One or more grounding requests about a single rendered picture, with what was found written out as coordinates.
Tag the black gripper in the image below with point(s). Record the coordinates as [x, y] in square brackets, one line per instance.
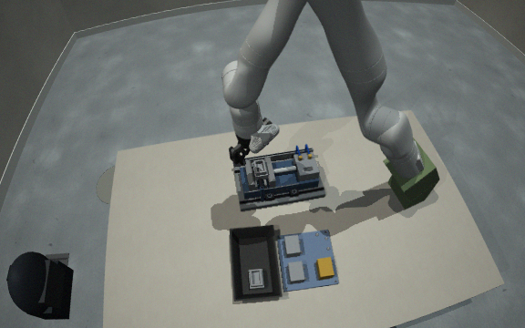
[243, 147]

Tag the yellow rectangular block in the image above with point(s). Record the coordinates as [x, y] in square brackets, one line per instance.
[325, 268]

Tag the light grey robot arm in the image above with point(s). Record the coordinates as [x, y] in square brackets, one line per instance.
[360, 59]

